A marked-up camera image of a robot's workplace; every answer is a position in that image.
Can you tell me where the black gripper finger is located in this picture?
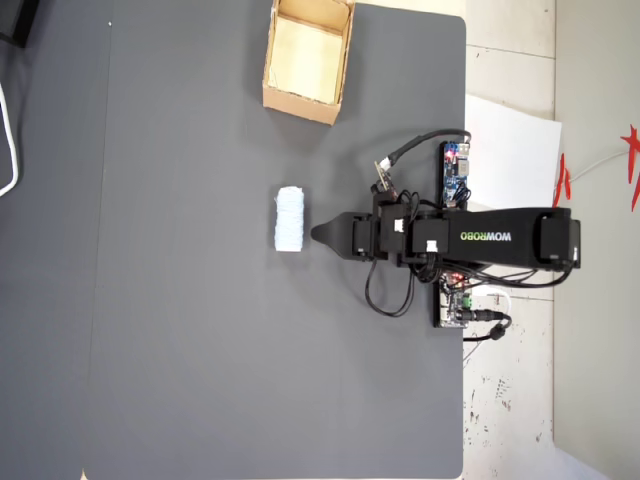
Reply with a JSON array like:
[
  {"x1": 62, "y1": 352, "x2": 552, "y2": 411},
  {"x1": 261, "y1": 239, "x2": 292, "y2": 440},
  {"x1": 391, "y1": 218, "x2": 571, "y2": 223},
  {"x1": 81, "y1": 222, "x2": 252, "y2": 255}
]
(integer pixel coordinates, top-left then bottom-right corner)
[{"x1": 310, "y1": 211, "x2": 355, "y2": 259}]

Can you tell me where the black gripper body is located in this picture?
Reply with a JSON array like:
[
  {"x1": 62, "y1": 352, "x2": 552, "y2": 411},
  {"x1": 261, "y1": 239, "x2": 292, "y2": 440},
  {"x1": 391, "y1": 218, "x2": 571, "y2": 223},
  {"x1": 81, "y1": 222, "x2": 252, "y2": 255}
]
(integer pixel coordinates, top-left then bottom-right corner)
[{"x1": 349, "y1": 198, "x2": 407, "y2": 264}]

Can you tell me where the light blue block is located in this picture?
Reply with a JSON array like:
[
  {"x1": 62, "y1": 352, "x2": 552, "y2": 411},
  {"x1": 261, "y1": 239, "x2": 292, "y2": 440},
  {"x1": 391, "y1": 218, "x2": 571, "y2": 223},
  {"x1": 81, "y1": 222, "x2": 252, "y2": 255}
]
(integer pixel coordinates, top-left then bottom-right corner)
[{"x1": 273, "y1": 185, "x2": 308, "y2": 254}]

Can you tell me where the open cardboard box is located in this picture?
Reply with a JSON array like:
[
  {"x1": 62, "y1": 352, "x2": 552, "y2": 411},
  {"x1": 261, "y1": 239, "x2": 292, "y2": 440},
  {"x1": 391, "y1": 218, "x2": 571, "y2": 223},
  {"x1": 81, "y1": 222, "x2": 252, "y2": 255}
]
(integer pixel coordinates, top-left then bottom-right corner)
[{"x1": 261, "y1": 0, "x2": 357, "y2": 127}]

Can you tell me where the black box-shaped object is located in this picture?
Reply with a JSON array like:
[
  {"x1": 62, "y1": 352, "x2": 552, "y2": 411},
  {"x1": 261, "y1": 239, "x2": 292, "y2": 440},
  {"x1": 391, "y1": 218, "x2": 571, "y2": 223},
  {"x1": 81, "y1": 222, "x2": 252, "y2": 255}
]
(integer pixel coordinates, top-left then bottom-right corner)
[{"x1": 0, "y1": 0, "x2": 43, "y2": 50}]

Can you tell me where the blue circuit board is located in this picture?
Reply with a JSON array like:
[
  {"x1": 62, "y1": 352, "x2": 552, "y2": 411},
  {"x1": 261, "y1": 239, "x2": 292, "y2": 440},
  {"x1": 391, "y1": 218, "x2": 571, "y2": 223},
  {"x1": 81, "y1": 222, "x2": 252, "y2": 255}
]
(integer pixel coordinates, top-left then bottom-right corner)
[{"x1": 439, "y1": 141, "x2": 473, "y2": 209}]

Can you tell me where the white motor controller board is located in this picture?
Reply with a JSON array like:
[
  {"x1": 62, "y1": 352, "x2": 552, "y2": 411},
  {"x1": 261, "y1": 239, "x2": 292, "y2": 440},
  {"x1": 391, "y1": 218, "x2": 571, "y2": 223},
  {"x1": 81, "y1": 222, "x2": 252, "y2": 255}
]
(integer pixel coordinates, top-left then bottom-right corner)
[{"x1": 431, "y1": 272, "x2": 476, "y2": 330}]

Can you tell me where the dark grey table mat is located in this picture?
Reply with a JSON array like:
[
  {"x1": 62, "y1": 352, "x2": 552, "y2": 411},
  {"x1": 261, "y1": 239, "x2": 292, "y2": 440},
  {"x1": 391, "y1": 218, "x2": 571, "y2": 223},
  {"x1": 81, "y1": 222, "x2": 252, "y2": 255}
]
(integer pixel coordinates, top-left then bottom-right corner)
[{"x1": 82, "y1": 0, "x2": 468, "y2": 480}]

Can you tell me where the white paper sheet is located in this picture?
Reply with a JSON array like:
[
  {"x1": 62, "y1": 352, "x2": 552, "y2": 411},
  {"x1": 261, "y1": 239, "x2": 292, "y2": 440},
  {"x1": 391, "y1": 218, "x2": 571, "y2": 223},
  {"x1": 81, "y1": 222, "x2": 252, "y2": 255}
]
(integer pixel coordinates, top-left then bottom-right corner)
[{"x1": 464, "y1": 93, "x2": 564, "y2": 212}]

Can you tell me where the white curved tube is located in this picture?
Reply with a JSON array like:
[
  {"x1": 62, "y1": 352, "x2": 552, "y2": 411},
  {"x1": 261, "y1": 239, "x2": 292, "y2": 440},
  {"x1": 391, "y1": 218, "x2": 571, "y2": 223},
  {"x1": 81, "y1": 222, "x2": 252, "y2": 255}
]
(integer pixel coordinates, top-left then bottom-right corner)
[{"x1": 0, "y1": 81, "x2": 23, "y2": 198}]

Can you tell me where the small wrist camera board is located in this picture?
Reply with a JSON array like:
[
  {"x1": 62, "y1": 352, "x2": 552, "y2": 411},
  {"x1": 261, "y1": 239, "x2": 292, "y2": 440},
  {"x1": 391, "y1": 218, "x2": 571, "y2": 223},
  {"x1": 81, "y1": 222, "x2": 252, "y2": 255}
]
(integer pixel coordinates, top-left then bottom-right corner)
[{"x1": 372, "y1": 159, "x2": 399, "y2": 199}]

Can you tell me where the black looped servo wire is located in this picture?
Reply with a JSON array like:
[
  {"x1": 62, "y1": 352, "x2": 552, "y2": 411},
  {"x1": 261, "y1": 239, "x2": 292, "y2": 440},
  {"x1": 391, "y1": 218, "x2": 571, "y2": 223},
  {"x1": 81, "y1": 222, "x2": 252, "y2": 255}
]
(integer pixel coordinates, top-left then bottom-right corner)
[{"x1": 363, "y1": 258, "x2": 417, "y2": 319}]

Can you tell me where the black camera USB cable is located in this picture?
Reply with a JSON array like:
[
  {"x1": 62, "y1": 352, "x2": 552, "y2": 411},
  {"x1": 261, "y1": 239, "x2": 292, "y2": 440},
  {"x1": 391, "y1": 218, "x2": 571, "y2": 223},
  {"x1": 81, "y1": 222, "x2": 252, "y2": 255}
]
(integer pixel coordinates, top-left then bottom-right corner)
[{"x1": 377, "y1": 128, "x2": 474, "y2": 174}]

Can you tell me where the black arm wire bundle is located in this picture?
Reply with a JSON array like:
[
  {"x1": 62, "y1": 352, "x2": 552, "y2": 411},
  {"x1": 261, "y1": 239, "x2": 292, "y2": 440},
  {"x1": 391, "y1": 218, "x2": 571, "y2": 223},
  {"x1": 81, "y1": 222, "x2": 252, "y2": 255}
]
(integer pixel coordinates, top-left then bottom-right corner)
[{"x1": 409, "y1": 259, "x2": 576, "y2": 290}]

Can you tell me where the short white cable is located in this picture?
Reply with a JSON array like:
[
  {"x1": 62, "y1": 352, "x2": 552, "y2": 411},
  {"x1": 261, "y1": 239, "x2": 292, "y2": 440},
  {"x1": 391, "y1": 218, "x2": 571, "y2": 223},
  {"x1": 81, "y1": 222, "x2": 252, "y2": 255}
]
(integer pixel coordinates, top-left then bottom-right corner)
[{"x1": 472, "y1": 287, "x2": 513, "y2": 314}]

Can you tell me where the black power cable with plug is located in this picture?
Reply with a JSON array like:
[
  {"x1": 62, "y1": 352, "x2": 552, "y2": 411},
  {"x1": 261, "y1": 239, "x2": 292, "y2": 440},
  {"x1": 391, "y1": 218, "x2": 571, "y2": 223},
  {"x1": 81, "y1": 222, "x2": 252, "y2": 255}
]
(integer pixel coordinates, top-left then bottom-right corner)
[{"x1": 462, "y1": 308, "x2": 514, "y2": 344}]

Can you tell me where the thin white floor cable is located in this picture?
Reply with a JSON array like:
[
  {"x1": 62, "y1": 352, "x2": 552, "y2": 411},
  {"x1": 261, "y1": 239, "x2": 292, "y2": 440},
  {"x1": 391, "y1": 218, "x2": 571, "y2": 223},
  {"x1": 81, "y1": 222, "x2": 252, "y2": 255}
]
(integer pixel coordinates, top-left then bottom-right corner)
[{"x1": 568, "y1": 148, "x2": 634, "y2": 183}]

